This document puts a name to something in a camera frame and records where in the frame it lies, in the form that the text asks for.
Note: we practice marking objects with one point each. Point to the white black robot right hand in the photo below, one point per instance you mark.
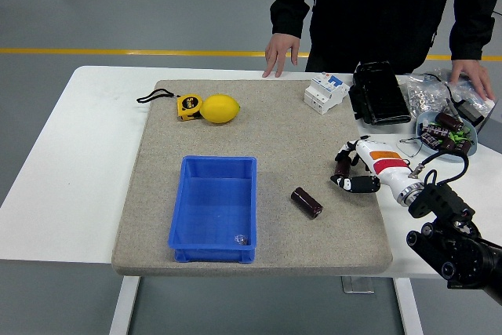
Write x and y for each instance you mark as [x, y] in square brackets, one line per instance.
[386, 166]

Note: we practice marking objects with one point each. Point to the person's left hand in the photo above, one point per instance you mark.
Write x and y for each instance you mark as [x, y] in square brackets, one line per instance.
[470, 70]

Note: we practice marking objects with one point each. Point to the person's right hand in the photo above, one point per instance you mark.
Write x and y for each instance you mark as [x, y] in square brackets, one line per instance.
[282, 50]

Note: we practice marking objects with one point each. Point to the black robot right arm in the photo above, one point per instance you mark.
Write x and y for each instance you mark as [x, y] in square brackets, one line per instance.
[459, 241]

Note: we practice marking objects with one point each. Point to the person's right forearm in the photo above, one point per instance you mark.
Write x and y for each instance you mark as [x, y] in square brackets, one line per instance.
[290, 9]

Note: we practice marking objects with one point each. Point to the person's left forearm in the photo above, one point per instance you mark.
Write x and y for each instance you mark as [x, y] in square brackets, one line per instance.
[470, 29]

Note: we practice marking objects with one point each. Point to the blue plastic box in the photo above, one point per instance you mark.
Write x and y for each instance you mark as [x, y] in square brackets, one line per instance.
[213, 209]

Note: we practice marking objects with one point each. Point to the clear bag of bluish parts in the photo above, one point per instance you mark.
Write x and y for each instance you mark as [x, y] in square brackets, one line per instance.
[466, 86]

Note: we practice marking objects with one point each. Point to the small black connector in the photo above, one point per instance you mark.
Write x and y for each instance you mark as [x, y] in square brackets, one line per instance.
[364, 137]

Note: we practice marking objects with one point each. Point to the thin grey probe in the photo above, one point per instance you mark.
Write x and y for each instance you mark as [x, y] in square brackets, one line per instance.
[452, 107]

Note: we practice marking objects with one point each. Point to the black power brick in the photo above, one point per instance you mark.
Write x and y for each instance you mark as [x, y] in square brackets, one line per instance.
[470, 113]

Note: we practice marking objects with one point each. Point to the light blue bowl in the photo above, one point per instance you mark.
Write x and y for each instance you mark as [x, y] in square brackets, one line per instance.
[421, 123]

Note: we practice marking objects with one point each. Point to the clear bag of metal washers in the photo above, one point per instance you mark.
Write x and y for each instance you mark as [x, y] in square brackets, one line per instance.
[419, 93]

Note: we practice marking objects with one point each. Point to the white blue circuit breaker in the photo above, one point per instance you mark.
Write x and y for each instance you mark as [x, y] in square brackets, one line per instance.
[323, 93]

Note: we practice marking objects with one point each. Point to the green plastic parts pile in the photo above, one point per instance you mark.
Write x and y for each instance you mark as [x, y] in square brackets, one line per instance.
[459, 135]

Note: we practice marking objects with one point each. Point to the black wrapped case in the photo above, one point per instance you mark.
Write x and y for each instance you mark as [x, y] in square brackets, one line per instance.
[380, 93]

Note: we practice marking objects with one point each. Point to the yellow lemon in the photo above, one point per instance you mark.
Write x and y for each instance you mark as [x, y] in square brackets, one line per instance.
[219, 108]

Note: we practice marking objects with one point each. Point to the grey-brown mat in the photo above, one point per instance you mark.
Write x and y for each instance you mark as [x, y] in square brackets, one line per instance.
[294, 139]

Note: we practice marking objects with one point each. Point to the person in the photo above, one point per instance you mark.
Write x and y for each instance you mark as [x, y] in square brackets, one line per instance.
[372, 17]

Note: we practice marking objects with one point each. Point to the yellow tape measure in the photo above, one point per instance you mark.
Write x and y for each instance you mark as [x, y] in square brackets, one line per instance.
[188, 105]

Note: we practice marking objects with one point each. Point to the white table leg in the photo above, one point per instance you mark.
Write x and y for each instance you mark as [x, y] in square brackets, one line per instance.
[409, 307]
[123, 303]

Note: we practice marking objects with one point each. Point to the small clear item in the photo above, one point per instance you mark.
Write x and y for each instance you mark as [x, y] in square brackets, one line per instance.
[241, 239]

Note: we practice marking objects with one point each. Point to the white table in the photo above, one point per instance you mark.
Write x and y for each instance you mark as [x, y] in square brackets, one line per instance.
[70, 178]

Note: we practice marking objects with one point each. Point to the metal bracket under table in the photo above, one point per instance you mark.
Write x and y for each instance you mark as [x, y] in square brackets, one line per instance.
[357, 285]

